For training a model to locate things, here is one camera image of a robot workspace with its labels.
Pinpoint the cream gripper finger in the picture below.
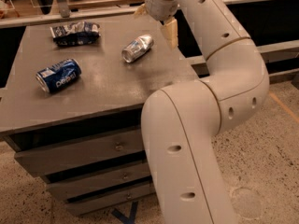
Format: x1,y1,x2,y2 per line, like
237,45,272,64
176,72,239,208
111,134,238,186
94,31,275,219
161,17,178,49
134,4,147,17

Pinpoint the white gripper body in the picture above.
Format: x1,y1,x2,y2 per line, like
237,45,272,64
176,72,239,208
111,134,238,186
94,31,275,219
145,0,178,21

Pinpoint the silver redbull can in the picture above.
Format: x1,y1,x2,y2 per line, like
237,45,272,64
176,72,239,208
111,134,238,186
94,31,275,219
121,35,154,63

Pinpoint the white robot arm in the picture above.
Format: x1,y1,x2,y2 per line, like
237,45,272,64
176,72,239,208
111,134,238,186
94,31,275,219
141,0,269,224

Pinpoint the blue pepsi can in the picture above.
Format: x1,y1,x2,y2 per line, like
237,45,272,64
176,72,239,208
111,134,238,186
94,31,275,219
36,59,81,93

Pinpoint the grey drawer cabinet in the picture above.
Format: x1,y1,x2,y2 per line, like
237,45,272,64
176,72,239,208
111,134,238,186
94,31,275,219
0,15,197,206

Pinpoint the top grey drawer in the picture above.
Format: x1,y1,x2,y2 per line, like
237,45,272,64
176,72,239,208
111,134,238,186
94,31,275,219
15,129,143,176

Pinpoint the grey drawer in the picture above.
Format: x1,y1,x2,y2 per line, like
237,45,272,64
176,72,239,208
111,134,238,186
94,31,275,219
15,129,143,176
65,181,155,216
47,161,150,201

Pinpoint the middle grey drawer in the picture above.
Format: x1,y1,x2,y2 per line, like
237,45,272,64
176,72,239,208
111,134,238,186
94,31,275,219
47,161,150,201

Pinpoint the bottom grey drawer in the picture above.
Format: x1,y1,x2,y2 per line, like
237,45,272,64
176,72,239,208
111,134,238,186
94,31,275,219
65,181,155,216

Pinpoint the grey metal railing frame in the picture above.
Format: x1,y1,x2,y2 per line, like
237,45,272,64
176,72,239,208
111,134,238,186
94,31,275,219
0,0,299,87

